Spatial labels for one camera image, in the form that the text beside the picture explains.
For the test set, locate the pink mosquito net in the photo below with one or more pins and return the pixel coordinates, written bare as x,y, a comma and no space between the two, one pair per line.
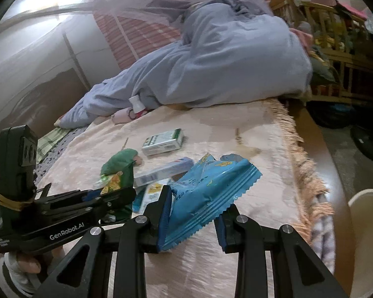
143,3

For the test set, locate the peach fringed bedspread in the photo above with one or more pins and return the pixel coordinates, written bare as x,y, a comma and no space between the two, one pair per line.
251,149

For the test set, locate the wooden crib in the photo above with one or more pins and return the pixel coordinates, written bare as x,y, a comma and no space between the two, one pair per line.
335,46

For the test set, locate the white yellow blue packet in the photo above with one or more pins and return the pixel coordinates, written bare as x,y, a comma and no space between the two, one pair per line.
149,195

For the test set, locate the blue-grey quilt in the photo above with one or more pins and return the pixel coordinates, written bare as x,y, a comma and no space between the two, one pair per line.
220,62

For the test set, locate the blue snack wrapper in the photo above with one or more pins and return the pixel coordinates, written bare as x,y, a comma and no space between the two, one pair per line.
205,192

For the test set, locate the grey white striped mattress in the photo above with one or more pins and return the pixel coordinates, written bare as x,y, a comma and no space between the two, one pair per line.
323,232

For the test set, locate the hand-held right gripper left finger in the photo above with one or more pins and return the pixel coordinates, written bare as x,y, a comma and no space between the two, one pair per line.
164,220

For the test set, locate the white bucket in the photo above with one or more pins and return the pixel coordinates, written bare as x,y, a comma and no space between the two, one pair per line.
370,239

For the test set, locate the dark green cloth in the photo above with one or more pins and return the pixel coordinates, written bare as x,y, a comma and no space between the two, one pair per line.
121,212

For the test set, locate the olive and white carton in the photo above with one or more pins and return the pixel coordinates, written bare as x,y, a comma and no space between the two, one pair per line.
163,142

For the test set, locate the long white blue box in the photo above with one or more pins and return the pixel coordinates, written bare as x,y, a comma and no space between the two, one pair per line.
161,172

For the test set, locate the white bottle pink label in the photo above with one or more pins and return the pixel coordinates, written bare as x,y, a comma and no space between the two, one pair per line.
136,104

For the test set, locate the person's left hand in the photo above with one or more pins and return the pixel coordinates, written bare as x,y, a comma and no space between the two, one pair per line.
29,265

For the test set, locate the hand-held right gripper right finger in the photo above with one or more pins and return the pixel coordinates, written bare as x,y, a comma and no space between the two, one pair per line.
221,232

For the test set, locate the wooden bed frame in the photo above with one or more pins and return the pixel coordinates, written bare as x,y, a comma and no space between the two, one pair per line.
323,167

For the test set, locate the black fan base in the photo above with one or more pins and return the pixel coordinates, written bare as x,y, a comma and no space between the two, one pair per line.
368,142

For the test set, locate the green plaid sheet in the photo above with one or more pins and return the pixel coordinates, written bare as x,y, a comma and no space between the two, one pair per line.
49,142

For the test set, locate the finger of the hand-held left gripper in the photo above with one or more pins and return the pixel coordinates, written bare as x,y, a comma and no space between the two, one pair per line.
121,197
91,195

